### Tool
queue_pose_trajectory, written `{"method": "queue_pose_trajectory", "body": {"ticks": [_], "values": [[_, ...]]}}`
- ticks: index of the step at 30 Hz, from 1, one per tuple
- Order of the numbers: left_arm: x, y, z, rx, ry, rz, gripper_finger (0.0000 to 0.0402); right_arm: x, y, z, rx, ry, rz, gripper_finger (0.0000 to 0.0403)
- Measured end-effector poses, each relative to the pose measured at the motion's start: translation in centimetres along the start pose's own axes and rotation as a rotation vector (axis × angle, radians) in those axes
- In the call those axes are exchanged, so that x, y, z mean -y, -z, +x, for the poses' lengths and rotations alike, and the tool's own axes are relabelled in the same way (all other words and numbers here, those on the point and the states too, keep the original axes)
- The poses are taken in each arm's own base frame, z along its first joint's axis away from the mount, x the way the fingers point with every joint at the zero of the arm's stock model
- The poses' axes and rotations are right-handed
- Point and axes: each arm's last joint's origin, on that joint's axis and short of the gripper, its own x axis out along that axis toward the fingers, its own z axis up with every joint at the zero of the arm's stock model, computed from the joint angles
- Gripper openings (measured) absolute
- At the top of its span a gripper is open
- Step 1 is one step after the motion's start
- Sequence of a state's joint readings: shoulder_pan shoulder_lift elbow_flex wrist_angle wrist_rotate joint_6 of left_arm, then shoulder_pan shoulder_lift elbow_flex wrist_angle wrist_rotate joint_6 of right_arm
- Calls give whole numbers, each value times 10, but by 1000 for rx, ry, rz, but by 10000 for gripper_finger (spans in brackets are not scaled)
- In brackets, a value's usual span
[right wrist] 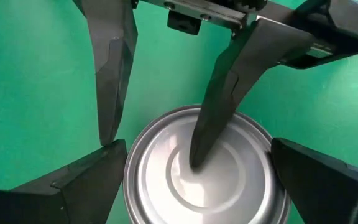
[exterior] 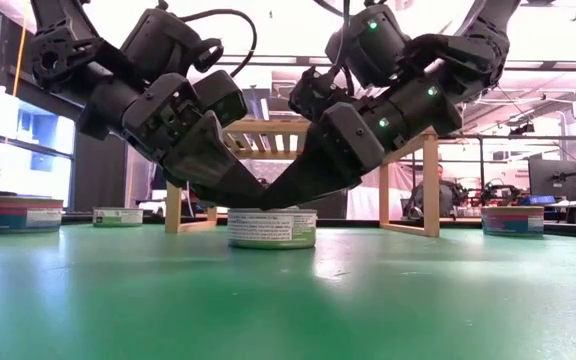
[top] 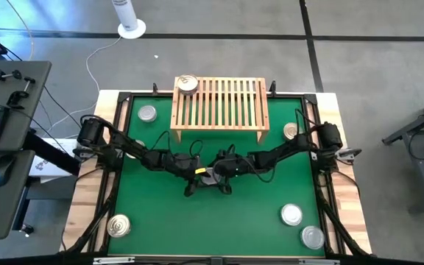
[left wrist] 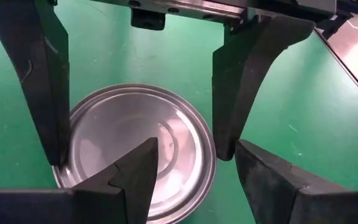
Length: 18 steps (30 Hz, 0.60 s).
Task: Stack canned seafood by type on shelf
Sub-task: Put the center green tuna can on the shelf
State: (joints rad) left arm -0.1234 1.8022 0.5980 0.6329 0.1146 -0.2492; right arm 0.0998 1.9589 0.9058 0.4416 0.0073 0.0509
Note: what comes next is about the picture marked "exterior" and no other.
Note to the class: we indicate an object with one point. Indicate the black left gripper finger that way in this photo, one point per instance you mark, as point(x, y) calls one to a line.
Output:
point(208, 160)

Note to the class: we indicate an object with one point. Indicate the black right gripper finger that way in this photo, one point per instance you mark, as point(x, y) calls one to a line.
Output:
point(308, 180)

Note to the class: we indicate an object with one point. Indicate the green white can silver lid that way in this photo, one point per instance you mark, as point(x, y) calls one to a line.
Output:
point(118, 217)
point(273, 230)

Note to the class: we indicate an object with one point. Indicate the blue red can gold lid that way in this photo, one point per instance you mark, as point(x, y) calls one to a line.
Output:
point(18, 215)
point(512, 222)

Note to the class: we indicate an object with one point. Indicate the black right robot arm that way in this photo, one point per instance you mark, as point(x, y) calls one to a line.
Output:
point(448, 55)

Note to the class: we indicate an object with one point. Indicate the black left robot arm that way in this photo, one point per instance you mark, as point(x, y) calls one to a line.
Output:
point(58, 55)

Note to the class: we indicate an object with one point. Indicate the wooden slatted shelf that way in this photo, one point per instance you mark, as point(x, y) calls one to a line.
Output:
point(431, 190)

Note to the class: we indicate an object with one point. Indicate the black partition panel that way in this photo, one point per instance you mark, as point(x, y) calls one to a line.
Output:
point(328, 207)

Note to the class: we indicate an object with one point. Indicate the white cloth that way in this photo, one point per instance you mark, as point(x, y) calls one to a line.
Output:
point(363, 200)

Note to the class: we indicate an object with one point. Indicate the dark door panel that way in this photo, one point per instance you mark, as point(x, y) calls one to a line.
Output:
point(100, 175)

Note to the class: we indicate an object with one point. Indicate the person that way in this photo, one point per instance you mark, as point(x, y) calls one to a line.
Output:
point(416, 200)

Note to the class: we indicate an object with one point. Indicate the long ceiling light bar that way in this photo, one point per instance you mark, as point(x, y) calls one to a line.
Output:
point(268, 60)

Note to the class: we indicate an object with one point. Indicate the green table mat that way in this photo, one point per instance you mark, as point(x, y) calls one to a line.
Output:
point(288, 300)

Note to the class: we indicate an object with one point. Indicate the black pipe rack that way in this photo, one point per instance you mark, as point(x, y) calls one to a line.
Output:
point(481, 165)

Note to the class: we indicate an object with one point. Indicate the bright window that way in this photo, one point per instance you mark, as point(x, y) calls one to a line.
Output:
point(33, 170)

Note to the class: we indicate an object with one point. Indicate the blue box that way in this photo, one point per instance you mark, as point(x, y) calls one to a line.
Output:
point(540, 200)

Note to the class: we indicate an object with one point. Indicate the black monitor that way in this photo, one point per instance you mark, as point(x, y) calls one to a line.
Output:
point(553, 180)

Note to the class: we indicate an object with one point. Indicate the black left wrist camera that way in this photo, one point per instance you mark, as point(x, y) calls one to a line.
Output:
point(220, 97)

